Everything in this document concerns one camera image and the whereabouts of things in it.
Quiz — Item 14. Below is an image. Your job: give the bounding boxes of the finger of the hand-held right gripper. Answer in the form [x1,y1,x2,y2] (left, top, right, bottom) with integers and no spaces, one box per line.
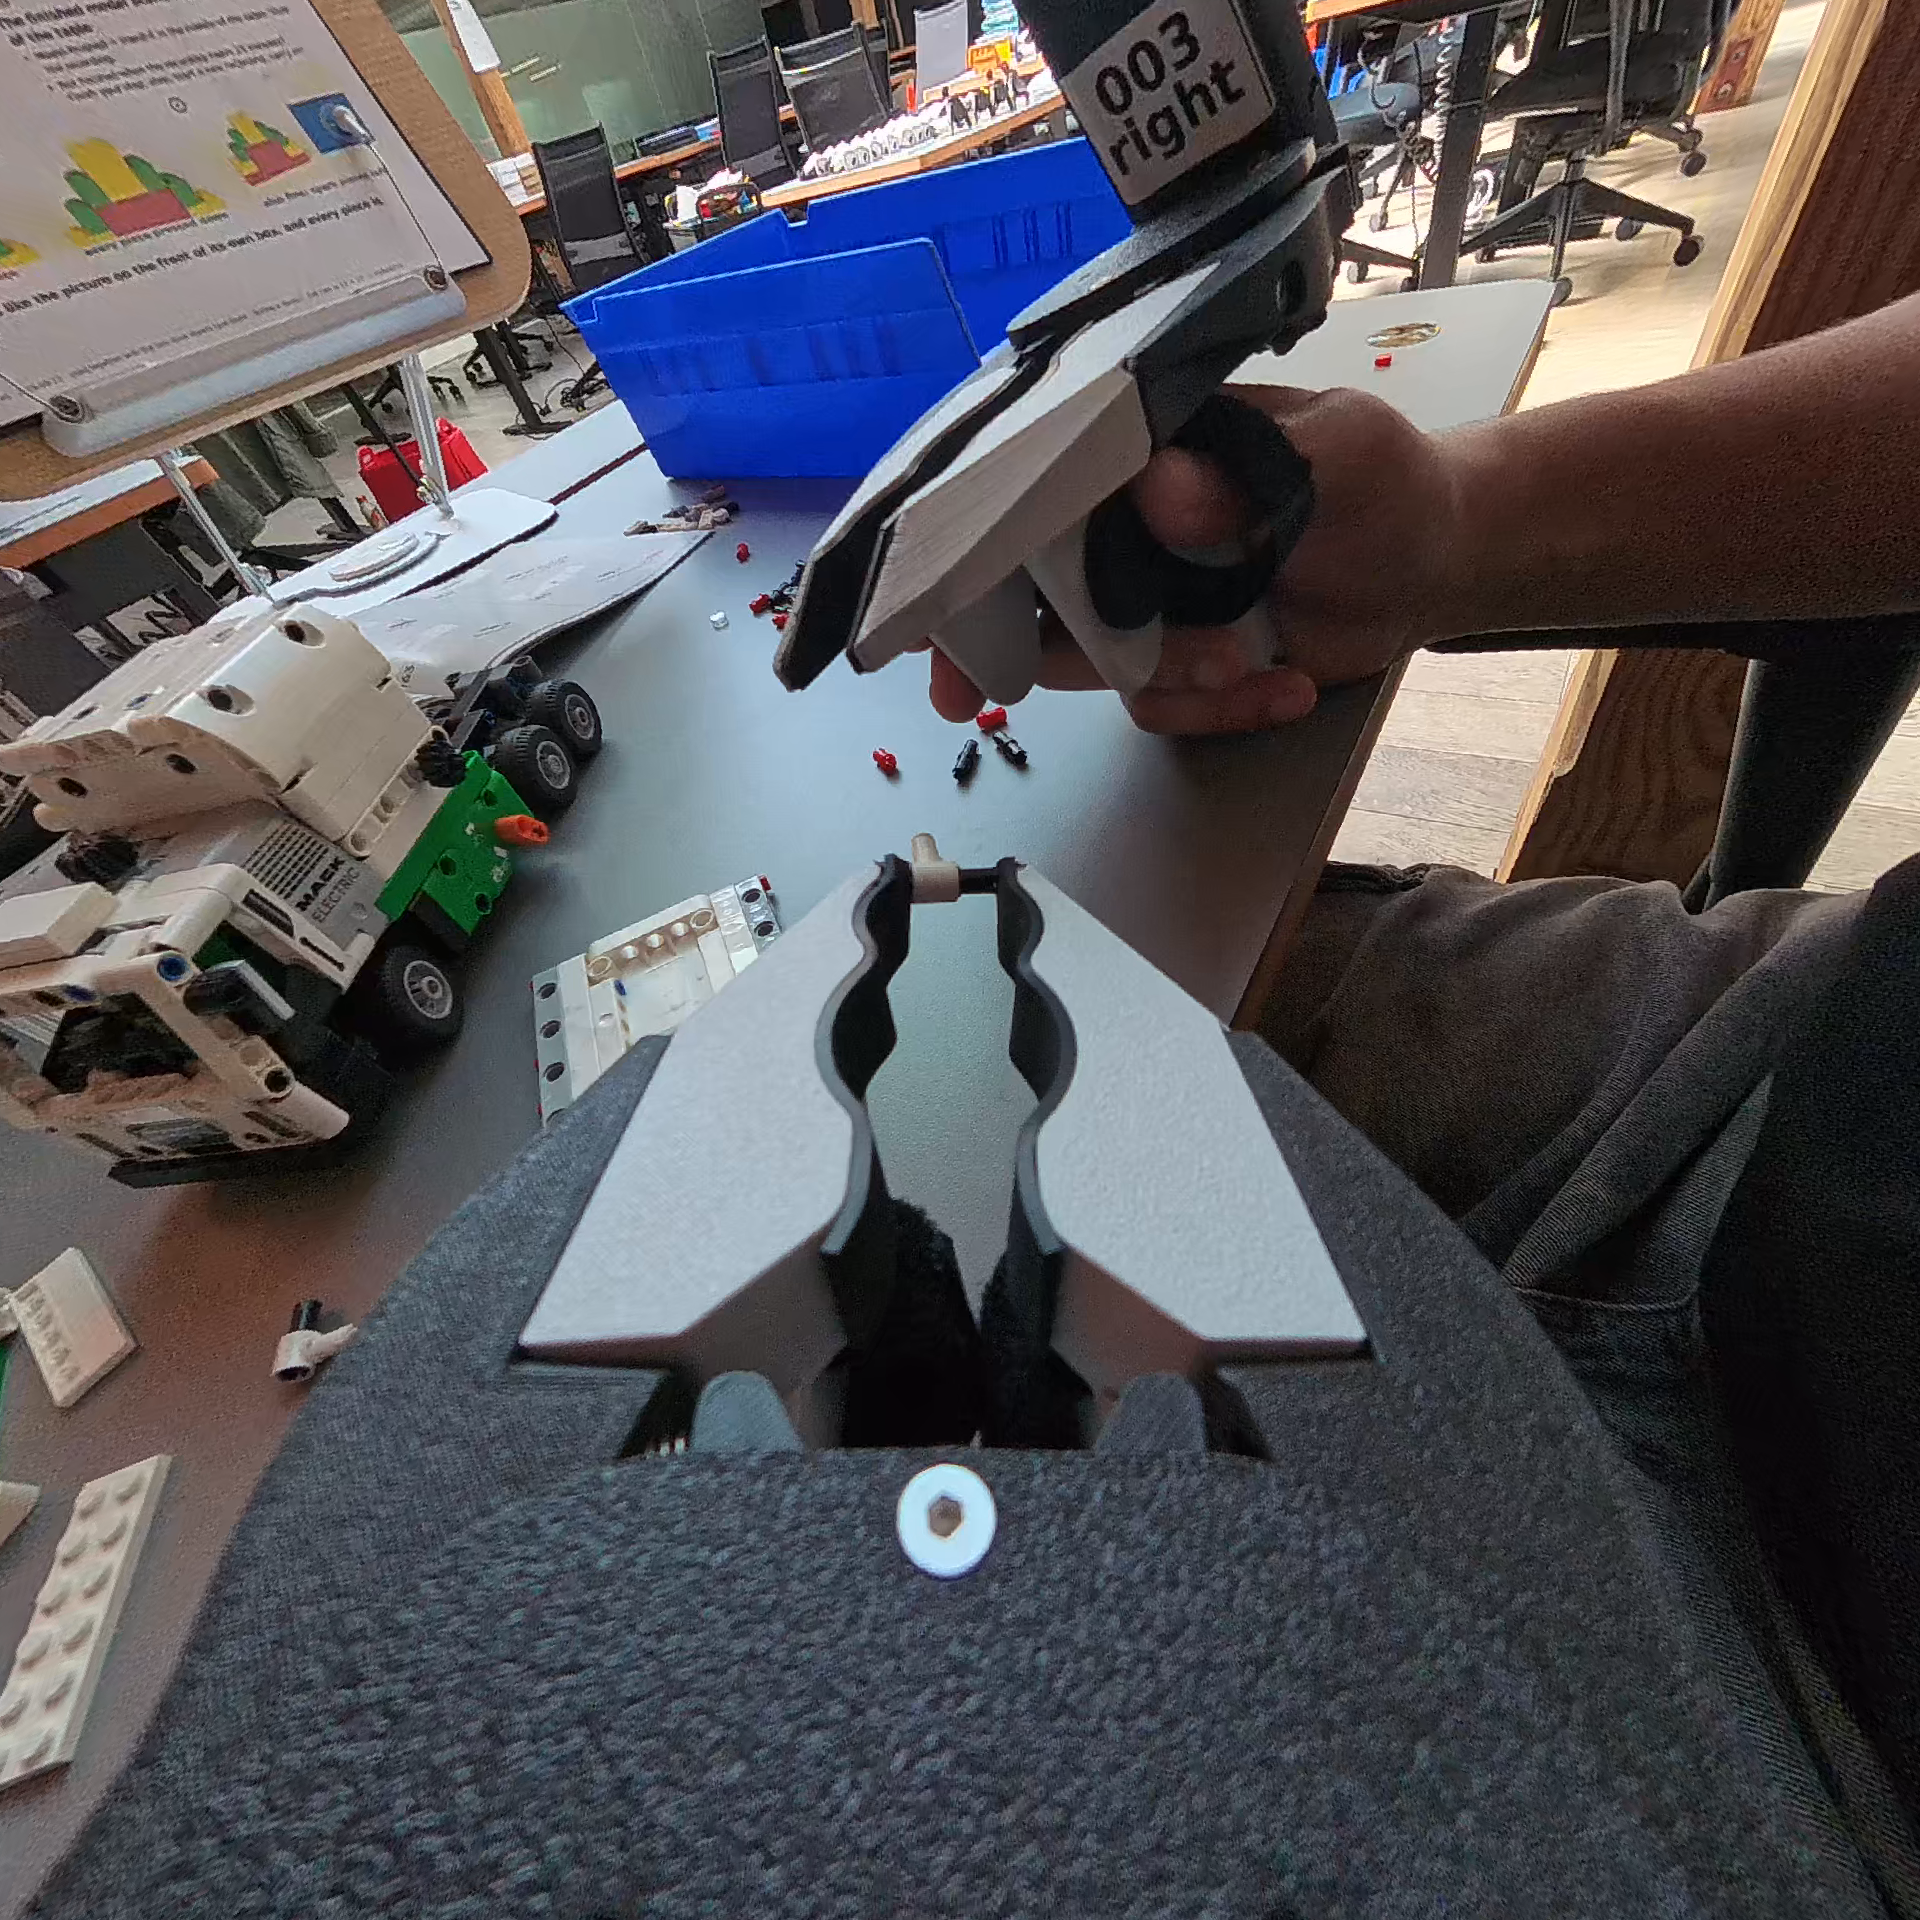
[842,361,1159,674]
[772,254,1227,695]

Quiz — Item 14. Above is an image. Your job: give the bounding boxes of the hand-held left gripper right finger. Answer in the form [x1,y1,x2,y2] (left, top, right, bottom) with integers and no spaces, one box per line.
[994,855,1373,1430]

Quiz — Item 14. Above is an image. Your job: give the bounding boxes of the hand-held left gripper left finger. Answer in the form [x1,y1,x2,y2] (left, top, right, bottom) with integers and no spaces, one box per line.
[515,855,917,1422]

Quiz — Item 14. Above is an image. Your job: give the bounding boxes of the grey and tan lego panel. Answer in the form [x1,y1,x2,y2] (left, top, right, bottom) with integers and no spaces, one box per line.
[534,877,780,1122]

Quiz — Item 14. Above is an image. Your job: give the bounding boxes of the tan lego pin connector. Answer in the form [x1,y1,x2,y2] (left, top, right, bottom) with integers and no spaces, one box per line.
[906,834,1026,903]

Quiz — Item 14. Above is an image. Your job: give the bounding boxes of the lego instruction booklet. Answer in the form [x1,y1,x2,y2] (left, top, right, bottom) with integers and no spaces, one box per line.
[358,515,716,680]

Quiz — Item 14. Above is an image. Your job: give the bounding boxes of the white and green lego truck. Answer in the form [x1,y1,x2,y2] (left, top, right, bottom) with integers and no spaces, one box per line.
[0,602,610,1189]

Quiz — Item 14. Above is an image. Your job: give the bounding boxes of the short white lego plate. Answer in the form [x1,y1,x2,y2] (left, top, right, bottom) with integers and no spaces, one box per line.
[0,1245,138,1411]

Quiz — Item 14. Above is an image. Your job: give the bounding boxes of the long white lego plate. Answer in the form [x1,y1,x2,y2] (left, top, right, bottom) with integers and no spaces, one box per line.
[0,1455,172,1789]

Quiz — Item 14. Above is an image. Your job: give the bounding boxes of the person's right hand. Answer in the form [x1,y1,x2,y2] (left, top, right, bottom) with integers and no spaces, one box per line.
[928,382,1485,742]

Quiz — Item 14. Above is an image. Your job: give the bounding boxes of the blue plastic bin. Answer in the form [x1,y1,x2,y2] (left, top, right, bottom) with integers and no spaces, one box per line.
[561,133,1135,482]

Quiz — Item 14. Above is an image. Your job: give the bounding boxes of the black office chair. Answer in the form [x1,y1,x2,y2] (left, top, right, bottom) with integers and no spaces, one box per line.
[780,23,895,155]
[1475,0,1716,275]
[534,129,649,300]
[708,36,798,189]

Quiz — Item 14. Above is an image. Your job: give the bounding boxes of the person's dark trousers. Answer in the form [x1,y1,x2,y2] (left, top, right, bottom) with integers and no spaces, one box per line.
[1245,855,1920,1920]

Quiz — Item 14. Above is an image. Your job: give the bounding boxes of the red container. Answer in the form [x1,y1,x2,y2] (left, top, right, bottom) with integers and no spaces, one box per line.
[357,420,490,525]

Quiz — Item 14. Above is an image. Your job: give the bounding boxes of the wooden panel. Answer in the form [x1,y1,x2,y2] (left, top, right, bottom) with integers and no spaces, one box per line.
[1500,0,1920,887]

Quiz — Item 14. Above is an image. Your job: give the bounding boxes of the wooden instruction sheet stand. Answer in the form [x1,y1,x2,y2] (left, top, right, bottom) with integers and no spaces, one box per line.
[0,0,561,590]

